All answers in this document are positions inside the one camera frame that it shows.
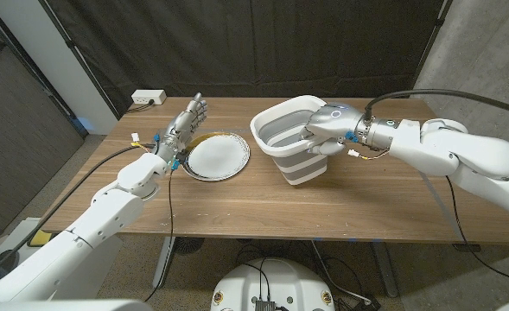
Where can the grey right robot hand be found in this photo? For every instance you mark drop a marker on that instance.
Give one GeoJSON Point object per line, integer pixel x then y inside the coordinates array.
{"type": "Point", "coordinates": [336, 123]}

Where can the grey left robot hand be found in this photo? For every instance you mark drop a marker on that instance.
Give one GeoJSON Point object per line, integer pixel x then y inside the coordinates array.
{"type": "Point", "coordinates": [178, 129]}

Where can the white grey collapsible bucket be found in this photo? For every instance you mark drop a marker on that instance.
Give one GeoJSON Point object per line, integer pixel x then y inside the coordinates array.
{"type": "Point", "coordinates": [275, 129]}

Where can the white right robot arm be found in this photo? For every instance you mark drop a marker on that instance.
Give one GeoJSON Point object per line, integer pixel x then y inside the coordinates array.
{"type": "Point", "coordinates": [474, 155]}

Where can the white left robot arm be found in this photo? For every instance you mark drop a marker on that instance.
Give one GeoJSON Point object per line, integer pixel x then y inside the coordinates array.
{"type": "Point", "coordinates": [103, 216]}

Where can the white paper plate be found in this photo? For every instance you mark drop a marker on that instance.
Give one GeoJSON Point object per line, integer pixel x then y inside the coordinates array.
{"type": "Point", "coordinates": [219, 157]}

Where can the white power strip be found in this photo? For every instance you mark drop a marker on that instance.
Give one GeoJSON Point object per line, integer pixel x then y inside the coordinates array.
{"type": "Point", "coordinates": [148, 96]}

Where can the black backdrop curtain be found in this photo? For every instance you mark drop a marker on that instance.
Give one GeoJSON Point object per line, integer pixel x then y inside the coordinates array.
{"type": "Point", "coordinates": [258, 43]}

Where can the dark round floor disc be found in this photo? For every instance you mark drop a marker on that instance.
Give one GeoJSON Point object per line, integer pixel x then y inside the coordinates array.
{"type": "Point", "coordinates": [189, 245]}

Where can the black backdrop stand pole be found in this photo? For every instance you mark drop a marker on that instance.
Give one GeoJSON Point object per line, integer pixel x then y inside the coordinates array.
{"type": "Point", "coordinates": [69, 44]}
{"type": "Point", "coordinates": [432, 39]}

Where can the grey table leg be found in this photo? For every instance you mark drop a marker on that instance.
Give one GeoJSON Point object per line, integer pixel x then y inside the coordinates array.
{"type": "Point", "coordinates": [386, 272]}
{"type": "Point", "coordinates": [164, 263]}

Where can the dark wooden door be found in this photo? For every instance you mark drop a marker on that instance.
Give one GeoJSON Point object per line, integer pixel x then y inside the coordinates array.
{"type": "Point", "coordinates": [16, 138]}

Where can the white robot torso base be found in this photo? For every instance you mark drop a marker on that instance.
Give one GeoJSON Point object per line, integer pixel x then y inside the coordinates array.
{"type": "Point", "coordinates": [280, 281]}

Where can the yellow floor object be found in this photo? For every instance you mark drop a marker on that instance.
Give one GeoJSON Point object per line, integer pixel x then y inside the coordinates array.
{"type": "Point", "coordinates": [42, 238]}

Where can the black floor power adapter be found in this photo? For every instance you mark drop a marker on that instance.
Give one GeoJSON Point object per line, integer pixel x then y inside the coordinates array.
{"type": "Point", "coordinates": [366, 303]}

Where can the grey electronics box on torso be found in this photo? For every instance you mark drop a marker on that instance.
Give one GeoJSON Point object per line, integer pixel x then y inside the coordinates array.
{"type": "Point", "coordinates": [264, 306]}

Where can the white robot chest cover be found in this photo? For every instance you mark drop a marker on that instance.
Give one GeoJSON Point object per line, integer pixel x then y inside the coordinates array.
{"type": "Point", "coordinates": [64, 306]}

